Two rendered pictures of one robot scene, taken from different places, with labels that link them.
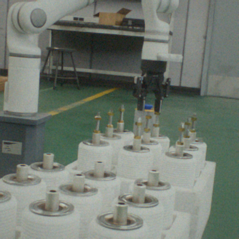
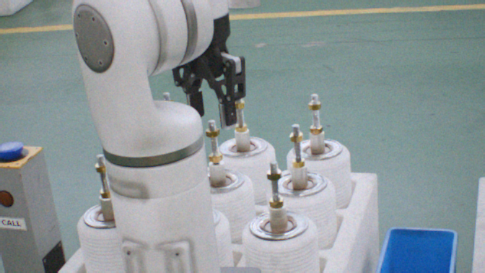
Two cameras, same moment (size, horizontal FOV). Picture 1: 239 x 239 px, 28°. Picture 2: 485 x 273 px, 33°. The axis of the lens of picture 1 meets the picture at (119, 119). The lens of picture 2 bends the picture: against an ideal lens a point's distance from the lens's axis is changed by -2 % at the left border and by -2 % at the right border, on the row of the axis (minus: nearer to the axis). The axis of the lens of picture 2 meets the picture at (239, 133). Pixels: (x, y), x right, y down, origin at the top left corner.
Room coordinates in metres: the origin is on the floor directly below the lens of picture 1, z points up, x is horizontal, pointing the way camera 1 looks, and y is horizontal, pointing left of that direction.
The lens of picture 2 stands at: (1.32, 0.98, 0.75)
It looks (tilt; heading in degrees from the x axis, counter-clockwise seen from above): 22 degrees down; 273
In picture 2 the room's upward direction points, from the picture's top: 6 degrees counter-clockwise
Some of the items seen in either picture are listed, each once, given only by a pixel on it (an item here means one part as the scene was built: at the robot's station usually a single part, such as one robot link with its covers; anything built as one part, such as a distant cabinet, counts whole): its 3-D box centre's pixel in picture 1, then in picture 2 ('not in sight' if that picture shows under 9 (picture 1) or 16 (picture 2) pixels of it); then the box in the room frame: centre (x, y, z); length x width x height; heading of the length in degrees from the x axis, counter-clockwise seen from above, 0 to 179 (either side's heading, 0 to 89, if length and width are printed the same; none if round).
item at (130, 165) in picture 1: (133, 181); (304, 241); (1.30, -0.05, 0.16); 0.10 x 0.10 x 0.18
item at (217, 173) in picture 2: (146, 137); (217, 173); (1.41, -0.08, 0.26); 0.02 x 0.02 x 0.03
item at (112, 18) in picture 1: (112, 17); not in sight; (6.06, 0.20, 0.87); 0.40 x 0.30 x 0.23; 67
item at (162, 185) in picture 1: (152, 184); not in sight; (0.96, -0.08, 0.25); 0.08 x 0.08 x 0.01
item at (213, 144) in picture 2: (148, 124); (213, 146); (1.41, -0.08, 0.31); 0.01 x 0.01 x 0.08; 73
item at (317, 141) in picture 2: (179, 150); (317, 142); (1.27, -0.17, 0.26); 0.02 x 0.02 x 0.03
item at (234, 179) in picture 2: (145, 142); (218, 181); (1.41, -0.08, 0.25); 0.08 x 0.08 x 0.01
